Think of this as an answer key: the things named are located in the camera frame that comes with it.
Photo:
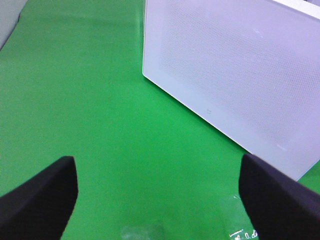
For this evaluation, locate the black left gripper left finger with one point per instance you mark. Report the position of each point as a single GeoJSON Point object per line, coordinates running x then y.
{"type": "Point", "coordinates": [40, 208]}

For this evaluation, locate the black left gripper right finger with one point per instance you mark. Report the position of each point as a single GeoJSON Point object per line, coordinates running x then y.
{"type": "Point", "coordinates": [278, 207]}

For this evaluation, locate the white microwave door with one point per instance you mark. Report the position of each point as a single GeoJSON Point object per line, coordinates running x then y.
{"type": "Point", "coordinates": [250, 68]}

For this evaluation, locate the green table mat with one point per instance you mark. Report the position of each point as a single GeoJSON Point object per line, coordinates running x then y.
{"type": "Point", "coordinates": [148, 167]}

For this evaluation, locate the white microwave oven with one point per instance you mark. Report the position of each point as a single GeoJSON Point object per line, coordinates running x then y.
{"type": "Point", "coordinates": [308, 7]}

